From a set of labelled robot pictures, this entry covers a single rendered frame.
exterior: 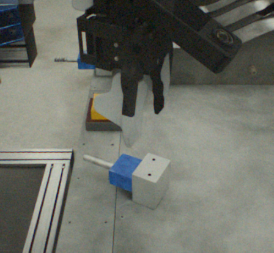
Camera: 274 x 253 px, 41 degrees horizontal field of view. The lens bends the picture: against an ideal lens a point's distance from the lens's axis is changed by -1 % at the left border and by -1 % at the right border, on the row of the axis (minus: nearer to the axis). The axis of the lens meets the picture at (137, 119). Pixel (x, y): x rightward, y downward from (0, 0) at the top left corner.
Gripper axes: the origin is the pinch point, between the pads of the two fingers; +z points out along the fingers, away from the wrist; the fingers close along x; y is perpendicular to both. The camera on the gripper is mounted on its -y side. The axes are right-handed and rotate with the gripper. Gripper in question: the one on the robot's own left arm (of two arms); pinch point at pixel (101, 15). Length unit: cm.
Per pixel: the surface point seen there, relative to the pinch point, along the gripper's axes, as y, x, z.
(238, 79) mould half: -28.9, 6.5, 11.8
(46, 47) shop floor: 63, -185, 90
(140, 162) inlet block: -7.8, 35.6, 9.3
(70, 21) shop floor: 54, -241, 90
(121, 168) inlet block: -5.1, 36.9, 9.3
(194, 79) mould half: -19.4, 6.4, 11.9
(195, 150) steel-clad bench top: -17.1, 28.0, 13.4
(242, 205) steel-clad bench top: -22.3, 40.0, 13.6
